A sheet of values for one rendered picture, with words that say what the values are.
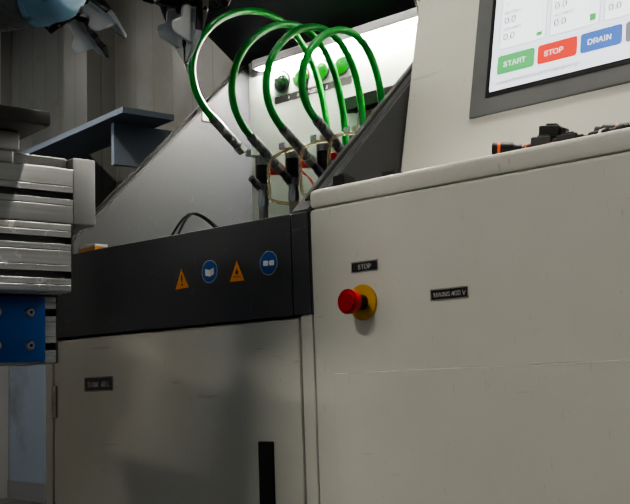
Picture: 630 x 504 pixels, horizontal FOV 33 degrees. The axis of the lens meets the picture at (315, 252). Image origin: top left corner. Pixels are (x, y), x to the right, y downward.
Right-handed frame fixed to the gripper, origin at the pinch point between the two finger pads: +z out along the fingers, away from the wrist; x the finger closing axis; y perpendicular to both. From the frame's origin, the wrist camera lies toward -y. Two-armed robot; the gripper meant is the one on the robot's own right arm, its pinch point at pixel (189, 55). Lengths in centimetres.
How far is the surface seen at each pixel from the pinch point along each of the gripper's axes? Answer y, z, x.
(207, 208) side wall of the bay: -43, 16, -43
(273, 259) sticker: -3.0, 36.2, 15.5
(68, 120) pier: -254, -110, -395
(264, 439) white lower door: -3, 64, 12
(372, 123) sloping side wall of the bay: -21.1, 12.6, 22.1
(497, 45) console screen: -31, 2, 41
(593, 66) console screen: -29, 10, 59
